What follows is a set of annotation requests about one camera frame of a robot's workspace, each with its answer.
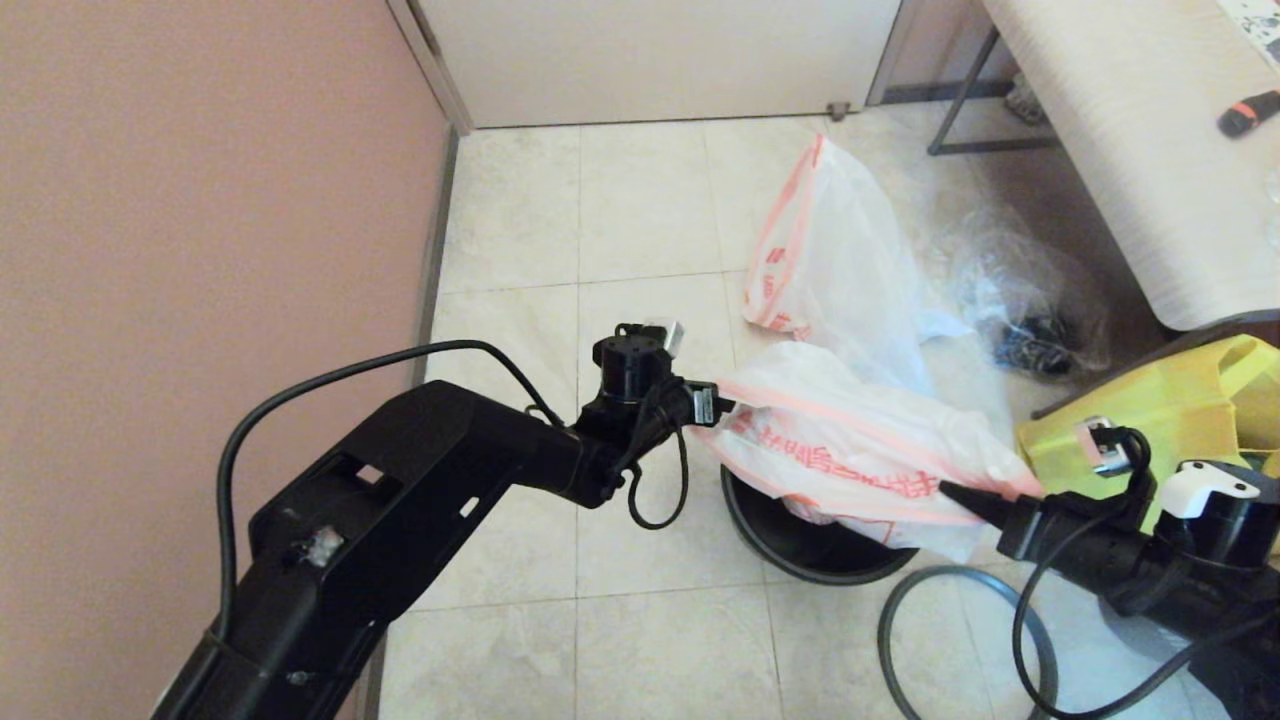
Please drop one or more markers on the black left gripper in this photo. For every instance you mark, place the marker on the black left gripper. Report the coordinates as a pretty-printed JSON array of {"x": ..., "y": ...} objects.
[{"x": 703, "y": 405}]

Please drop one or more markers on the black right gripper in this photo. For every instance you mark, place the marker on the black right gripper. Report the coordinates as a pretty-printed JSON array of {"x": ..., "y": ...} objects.
[{"x": 1022, "y": 528}]

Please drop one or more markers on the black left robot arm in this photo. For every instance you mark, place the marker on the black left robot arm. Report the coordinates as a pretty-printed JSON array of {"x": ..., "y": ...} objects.
[{"x": 350, "y": 520}]

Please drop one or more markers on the black round trash bin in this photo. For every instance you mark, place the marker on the black round trash bin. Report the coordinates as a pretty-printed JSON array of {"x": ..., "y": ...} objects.
[{"x": 800, "y": 550}]

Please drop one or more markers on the dark cable bundle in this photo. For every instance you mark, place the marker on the dark cable bundle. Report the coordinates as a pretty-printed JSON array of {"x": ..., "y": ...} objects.
[{"x": 1035, "y": 350}]

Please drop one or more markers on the yellow non-woven shopping bag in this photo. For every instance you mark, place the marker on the yellow non-woven shopping bag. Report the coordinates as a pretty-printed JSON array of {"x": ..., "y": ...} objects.
[{"x": 1180, "y": 420}]

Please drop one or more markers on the clear crumpled plastic bag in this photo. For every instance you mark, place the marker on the clear crumpled plastic bag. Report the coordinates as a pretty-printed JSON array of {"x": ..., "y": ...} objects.
[{"x": 1010, "y": 285}]

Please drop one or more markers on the metal door stop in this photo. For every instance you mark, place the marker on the metal door stop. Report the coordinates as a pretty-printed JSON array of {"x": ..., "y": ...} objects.
[{"x": 837, "y": 110}]

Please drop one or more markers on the white door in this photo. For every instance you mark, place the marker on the white door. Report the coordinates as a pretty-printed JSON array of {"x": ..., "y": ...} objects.
[{"x": 650, "y": 60}]

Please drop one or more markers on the light wood-grain table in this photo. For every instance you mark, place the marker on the light wood-grain table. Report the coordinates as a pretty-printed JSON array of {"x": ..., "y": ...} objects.
[{"x": 1120, "y": 150}]

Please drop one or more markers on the grey item under table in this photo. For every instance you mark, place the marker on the grey item under table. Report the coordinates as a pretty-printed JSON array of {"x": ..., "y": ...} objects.
[{"x": 1020, "y": 105}]

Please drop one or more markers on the black and orange marker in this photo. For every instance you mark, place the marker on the black and orange marker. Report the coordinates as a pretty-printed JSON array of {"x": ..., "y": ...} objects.
[{"x": 1245, "y": 115}]

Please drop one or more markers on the black-white patterned paper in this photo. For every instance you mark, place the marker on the black-white patterned paper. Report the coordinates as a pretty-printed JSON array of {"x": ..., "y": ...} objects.
[{"x": 1260, "y": 20}]

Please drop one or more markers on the dark metal table frame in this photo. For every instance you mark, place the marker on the dark metal table frame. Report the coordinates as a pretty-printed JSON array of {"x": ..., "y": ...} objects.
[{"x": 985, "y": 150}]

